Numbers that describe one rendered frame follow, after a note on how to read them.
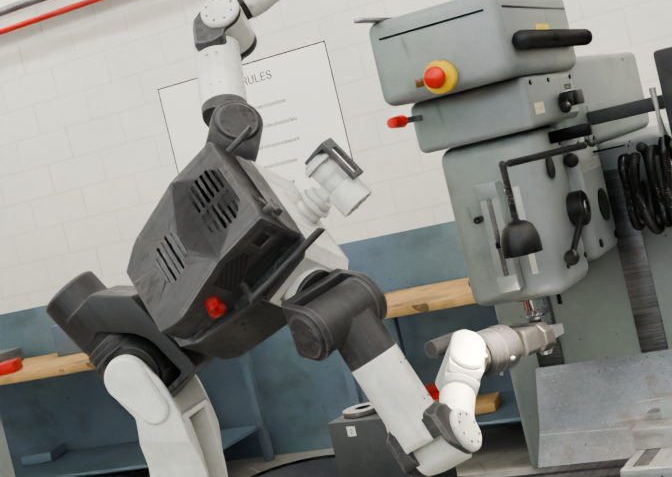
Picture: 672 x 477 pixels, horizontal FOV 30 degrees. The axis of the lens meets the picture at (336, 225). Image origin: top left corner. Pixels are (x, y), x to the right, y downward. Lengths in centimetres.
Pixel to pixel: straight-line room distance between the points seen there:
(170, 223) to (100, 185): 603
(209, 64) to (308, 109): 494
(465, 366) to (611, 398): 67
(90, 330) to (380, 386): 56
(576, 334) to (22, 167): 609
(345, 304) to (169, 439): 44
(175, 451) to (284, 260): 42
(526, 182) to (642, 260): 52
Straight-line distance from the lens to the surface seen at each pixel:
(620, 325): 288
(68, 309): 235
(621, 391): 288
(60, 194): 840
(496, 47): 226
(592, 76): 287
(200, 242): 210
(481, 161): 242
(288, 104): 743
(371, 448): 269
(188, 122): 778
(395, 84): 233
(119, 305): 230
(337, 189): 220
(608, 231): 268
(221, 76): 242
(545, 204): 240
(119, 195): 812
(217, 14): 248
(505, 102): 236
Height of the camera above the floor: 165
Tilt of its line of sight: 3 degrees down
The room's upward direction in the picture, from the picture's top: 13 degrees counter-clockwise
